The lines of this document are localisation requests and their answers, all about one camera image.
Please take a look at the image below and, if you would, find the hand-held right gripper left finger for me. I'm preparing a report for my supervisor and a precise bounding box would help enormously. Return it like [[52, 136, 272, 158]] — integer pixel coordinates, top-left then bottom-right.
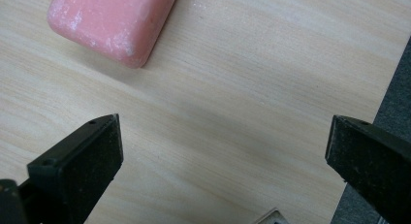
[[17, 112, 125, 224]]

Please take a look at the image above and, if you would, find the pink soap bar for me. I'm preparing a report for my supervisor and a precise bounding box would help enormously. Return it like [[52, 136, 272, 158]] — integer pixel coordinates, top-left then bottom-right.
[[47, 0, 180, 70]]

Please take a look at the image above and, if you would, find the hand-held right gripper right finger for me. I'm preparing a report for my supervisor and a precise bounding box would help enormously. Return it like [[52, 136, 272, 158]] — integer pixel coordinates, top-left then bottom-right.
[[324, 114, 411, 224]]

